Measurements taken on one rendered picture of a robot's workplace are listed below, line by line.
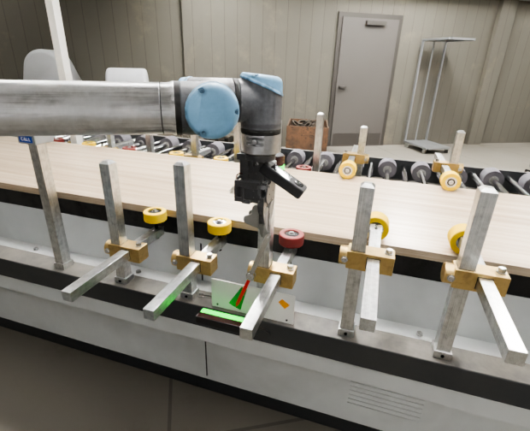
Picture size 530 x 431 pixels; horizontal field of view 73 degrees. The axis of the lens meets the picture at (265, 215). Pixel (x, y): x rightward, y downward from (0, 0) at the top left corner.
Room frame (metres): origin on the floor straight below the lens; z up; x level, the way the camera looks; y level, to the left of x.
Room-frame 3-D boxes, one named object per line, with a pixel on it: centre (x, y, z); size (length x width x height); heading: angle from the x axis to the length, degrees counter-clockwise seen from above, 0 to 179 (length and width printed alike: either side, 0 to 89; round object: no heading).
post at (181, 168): (0.96, 0.24, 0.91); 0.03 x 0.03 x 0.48; 73
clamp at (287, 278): (0.88, -0.03, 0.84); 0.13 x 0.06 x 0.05; 73
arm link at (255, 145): (0.81, 0.02, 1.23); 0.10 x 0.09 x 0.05; 163
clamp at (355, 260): (0.81, -0.26, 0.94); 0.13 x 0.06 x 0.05; 73
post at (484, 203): (0.74, -0.48, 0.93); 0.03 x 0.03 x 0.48; 73
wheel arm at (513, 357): (0.71, -0.52, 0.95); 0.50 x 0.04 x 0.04; 163
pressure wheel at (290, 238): (1.02, -0.09, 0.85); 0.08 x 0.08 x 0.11
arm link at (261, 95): (0.81, 0.02, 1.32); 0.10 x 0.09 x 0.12; 104
